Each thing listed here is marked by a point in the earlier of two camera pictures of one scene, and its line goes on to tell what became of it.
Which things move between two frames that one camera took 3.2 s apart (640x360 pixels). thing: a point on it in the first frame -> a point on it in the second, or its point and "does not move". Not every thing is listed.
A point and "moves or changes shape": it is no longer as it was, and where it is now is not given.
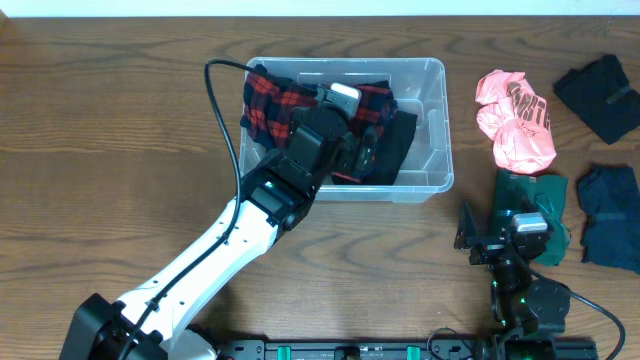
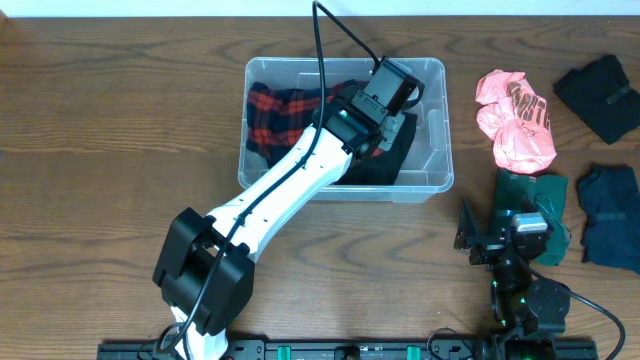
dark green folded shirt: [517, 193] does not move
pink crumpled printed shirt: [517, 118] does not move
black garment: [394, 142] does not move
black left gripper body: [361, 151] -> [396, 129]
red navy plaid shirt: [270, 104] moves or changes shape
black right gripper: [468, 237] does not move
